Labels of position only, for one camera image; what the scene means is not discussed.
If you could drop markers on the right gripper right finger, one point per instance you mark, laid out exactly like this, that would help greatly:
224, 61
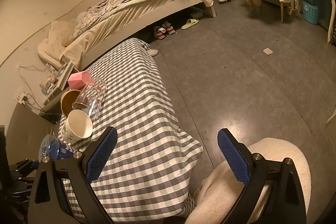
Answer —
274, 185

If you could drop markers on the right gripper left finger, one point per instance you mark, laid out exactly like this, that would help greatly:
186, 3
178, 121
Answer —
48, 200

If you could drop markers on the blue plastic drink cup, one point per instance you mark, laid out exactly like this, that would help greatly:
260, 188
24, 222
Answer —
54, 149

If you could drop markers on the white floral paper cup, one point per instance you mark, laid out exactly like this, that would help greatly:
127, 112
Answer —
78, 126

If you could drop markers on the brown paper cup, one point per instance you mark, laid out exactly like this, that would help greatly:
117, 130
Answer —
67, 99

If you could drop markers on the clear glass cup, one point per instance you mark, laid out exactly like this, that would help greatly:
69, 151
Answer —
91, 97

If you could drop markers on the pink faceted cup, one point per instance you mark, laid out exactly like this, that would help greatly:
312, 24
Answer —
79, 80

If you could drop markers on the white fluffy cushion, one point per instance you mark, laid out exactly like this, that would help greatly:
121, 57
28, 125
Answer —
220, 190

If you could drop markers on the checkered tablecloth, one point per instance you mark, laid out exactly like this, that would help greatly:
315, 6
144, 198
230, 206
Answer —
148, 174

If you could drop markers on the white nightstand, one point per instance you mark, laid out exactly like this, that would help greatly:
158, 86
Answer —
57, 81

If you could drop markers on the paper scrap on floor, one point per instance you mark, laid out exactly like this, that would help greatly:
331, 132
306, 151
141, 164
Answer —
267, 51

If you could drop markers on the beige slipper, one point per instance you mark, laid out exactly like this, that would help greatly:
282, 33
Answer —
152, 53

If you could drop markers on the blue laundry basket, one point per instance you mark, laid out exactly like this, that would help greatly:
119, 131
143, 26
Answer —
310, 11

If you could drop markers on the red white sneaker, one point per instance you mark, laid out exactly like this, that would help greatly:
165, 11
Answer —
168, 28
159, 32

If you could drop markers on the green slide sandal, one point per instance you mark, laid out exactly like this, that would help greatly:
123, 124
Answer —
190, 23

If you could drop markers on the white bed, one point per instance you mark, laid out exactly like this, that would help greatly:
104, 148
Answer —
116, 26

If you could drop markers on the wall power socket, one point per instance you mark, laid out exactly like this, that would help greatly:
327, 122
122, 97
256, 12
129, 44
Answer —
21, 96

